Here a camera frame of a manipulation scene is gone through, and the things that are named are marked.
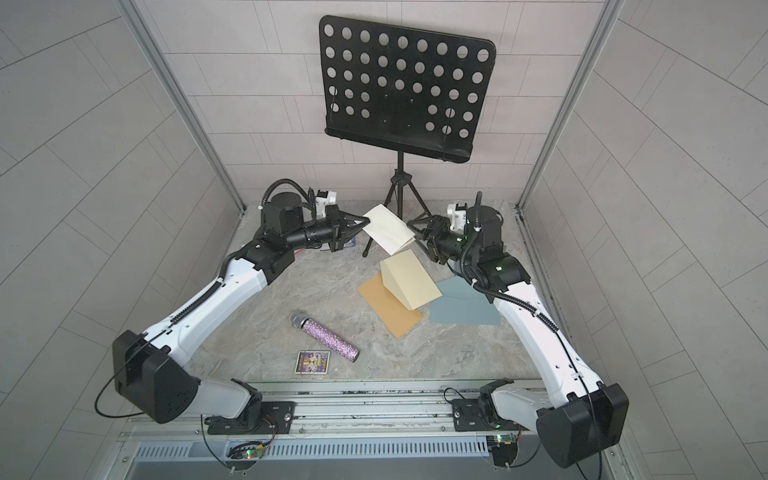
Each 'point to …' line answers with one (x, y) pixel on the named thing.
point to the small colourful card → (313, 362)
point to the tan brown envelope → (397, 316)
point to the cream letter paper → (390, 231)
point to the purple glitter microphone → (298, 320)
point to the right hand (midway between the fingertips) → (408, 231)
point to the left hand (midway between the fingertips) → (373, 221)
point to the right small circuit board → (504, 448)
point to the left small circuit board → (246, 453)
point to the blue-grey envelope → (462, 303)
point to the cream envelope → (406, 279)
